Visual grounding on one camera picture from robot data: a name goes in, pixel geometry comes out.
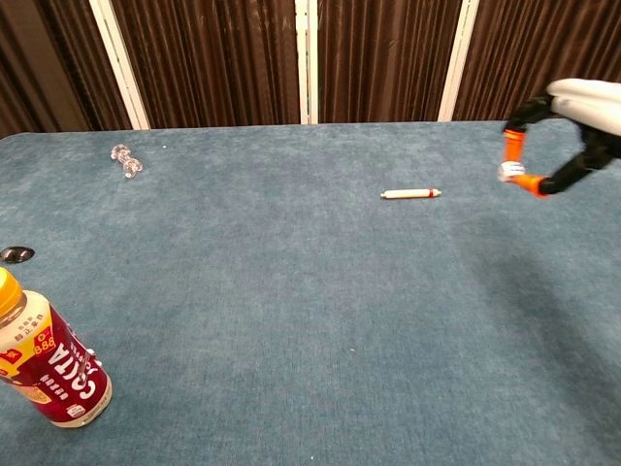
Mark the white partition frame post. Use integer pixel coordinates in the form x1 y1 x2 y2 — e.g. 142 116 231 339
437 0 480 123
88 0 150 131
294 0 319 125

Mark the clear crystal keychain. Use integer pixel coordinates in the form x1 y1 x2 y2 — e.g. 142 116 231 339
109 143 145 180

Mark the black plastic spoon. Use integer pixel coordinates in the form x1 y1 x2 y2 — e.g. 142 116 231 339
0 246 36 264

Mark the blue carpet table mat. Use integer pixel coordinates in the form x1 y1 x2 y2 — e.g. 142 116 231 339
0 117 621 466

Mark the red drink bottle yellow cap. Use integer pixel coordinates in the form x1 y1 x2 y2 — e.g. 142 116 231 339
0 265 114 429

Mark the small white die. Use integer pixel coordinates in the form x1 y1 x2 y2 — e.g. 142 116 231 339
498 162 527 183

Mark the white sausage stick red band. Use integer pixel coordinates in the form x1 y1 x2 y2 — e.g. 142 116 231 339
379 186 442 202

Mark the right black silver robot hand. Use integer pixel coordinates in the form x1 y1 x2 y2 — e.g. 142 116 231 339
502 77 621 198

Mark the dark brown pleated curtain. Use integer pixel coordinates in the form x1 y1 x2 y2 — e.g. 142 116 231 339
315 0 460 124
453 0 621 122
110 0 302 130
0 0 133 140

